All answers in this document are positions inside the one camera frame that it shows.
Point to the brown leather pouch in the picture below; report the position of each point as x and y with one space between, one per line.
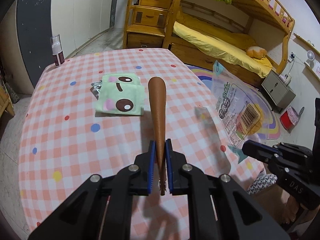
157 99

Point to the wooden bunk bed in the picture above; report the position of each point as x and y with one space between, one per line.
243 23

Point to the spray bottle white cap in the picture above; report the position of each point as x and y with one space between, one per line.
57 50

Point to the wooden cabinet with drawers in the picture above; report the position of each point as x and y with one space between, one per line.
5 100

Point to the pink checkered tablecloth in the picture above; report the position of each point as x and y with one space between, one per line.
64 140

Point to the person's right hand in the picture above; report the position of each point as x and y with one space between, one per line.
291 210

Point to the mango snack plastic bag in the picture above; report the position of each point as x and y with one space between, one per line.
241 117

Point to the wooden stair drawers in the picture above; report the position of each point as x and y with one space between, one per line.
145 23

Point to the green cartoon face cloth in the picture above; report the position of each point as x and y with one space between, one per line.
121 94

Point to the white wardrobe with portholes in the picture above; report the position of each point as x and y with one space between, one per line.
76 22

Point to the orange plush toy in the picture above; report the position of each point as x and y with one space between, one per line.
256 52

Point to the crumpled silver foil wrapper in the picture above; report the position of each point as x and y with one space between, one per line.
95 88

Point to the small white fan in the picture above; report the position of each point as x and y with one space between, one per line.
310 58

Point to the yellow bed sheet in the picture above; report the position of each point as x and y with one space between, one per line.
220 49

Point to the cardboard box on floor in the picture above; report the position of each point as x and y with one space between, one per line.
273 199

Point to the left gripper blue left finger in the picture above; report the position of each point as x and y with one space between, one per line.
151 164

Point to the grey nightstand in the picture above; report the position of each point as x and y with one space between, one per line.
280 94

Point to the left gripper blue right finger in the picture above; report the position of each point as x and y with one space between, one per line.
168 153

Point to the red small bin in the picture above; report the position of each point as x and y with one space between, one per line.
290 118

